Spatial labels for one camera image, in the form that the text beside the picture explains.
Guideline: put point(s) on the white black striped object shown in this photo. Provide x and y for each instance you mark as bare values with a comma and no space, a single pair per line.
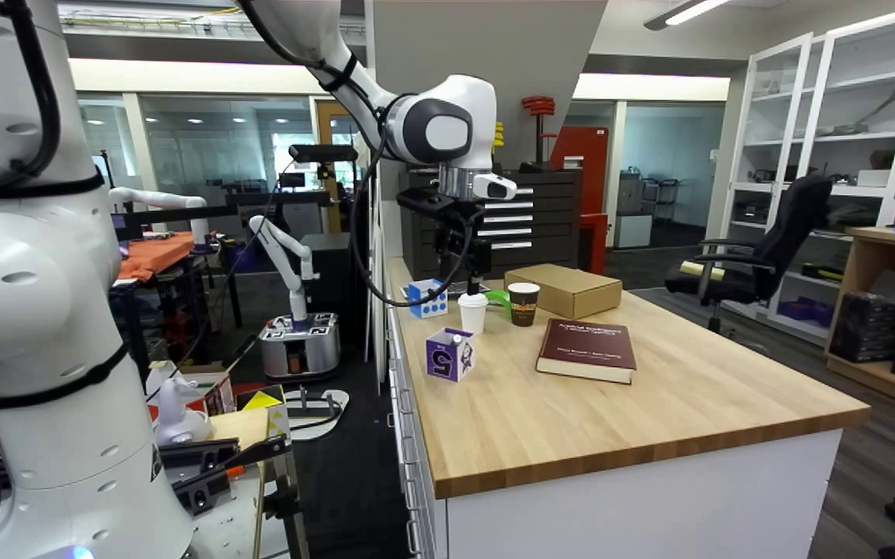
317,414

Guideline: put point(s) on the green tape roll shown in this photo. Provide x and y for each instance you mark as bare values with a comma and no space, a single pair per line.
498,300

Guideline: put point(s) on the black camera bar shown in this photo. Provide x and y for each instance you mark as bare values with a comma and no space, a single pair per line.
323,153

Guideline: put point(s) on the black bar clamp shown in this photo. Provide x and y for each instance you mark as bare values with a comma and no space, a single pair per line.
208,462

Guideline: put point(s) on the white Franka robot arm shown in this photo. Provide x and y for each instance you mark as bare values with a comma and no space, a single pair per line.
31,290

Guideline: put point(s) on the purple white paper box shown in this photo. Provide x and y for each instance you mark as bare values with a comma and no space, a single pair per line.
448,359

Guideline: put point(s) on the brown paper cup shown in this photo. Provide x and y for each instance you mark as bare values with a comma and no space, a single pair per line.
523,305

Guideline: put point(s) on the red cabinet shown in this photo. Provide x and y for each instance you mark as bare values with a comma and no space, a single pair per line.
582,165

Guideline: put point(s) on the ceiling light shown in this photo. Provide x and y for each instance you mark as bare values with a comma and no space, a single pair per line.
690,12

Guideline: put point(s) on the yellow block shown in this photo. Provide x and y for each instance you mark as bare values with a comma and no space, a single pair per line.
261,401

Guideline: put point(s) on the blue white dice box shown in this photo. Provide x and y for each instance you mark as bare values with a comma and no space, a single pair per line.
428,300

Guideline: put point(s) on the white plastic bottle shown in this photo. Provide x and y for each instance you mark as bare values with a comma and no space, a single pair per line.
173,414

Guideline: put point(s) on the dark red hardcover book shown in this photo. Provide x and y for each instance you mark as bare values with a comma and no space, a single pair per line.
589,349

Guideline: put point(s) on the small white robot arm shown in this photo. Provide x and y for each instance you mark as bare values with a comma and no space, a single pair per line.
297,346

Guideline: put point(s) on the brown cardboard box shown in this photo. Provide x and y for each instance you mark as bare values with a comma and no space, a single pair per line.
559,290

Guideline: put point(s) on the orange cloth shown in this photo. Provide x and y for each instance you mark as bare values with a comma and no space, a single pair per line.
156,254

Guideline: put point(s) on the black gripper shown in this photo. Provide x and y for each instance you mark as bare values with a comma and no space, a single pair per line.
465,238

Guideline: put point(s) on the wooden workbench with shelves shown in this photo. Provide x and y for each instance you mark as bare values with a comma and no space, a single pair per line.
868,254

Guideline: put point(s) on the red stand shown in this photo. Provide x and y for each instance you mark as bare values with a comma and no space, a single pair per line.
538,107

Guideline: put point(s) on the wooden robot mount table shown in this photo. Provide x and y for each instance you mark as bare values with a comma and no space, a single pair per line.
250,425

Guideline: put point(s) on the black tool chest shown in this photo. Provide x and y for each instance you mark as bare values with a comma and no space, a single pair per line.
551,205

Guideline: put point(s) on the white lidded paper cup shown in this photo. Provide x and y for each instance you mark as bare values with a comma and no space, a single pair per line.
472,316

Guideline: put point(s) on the black mesh office chair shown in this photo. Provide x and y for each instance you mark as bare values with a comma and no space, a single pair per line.
792,220

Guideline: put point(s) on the white glass door cabinet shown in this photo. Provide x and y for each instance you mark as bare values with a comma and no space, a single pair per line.
861,105

